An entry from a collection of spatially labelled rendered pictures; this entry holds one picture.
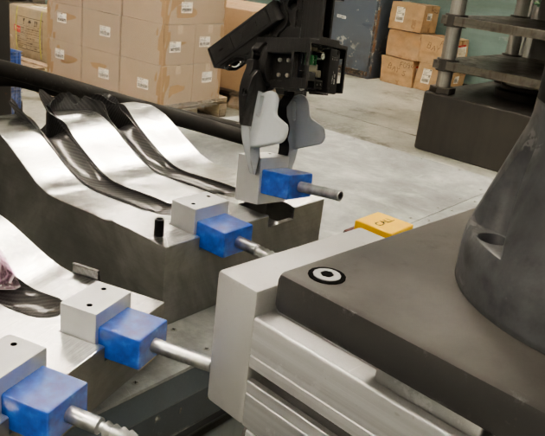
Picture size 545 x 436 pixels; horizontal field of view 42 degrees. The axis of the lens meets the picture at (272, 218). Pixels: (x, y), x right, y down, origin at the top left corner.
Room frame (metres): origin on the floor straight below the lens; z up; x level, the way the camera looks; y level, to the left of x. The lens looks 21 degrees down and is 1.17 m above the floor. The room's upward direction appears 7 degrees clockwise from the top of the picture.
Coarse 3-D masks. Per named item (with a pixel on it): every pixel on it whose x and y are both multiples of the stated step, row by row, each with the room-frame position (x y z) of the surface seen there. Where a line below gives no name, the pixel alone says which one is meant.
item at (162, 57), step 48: (48, 0) 5.22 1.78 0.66; (96, 0) 4.88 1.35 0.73; (144, 0) 4.62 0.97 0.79; (192, 0) 4.72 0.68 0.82; (48, 48) 5.20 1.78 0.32; (96, 48) 4.87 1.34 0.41; (144, 48) 4.61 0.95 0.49; (192, 48) 4.74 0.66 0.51; (144, 96) 4.60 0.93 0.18; (192, 96) 4.77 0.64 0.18
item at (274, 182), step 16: (240, 160) 0.78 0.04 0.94; (272, 160) 0.77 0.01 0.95; (288, 160) 0.79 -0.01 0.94; (240, 176) 0.77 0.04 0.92; (256, 176) 0.76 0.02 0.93; (272, 176) 0.75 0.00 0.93; (288, 176) 0.74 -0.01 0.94; (304, 176) 0.75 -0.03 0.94; (240, 192) 0.77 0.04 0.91; (256, 192) 0.75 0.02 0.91; (272, 192) 0.74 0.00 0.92; (288, 192) 0.73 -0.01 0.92; (304, 192) 0.74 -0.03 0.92; (320, 192) 0.72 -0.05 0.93; (336, 192) 0.71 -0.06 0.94
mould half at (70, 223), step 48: (0, 144) 0.81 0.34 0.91; (48, 144) 0.83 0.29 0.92; (96, 144) 0.88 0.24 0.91; (0, 192) 0.81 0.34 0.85; (48, 192) 0.75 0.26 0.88; (96, 192) 0.77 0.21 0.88; (144, 192) 0.79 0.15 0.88; (192, 192) 0.80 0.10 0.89; (48, 240) 0.75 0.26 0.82; (96, 240) 0.69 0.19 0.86; (144, 240) 0.64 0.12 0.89; (192, 240) 0.65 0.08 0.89; (288, 240) 0.78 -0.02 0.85; (144, 288) 0.64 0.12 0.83; (192, 288) 0.66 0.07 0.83
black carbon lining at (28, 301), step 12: (24, 288) 0.57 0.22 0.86; (0, 300) 0.55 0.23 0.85; (12, 300) 0.55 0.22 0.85; (24, 300) 0.56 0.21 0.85; (36, 300) 0.56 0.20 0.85; (48, 300) 0.56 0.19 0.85; (60, 300) 0.56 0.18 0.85; (24, 312) 0.54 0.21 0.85; (36, 312) 0.54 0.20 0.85; (48, 312) 0.54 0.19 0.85; (60, 312) 0.54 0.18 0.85
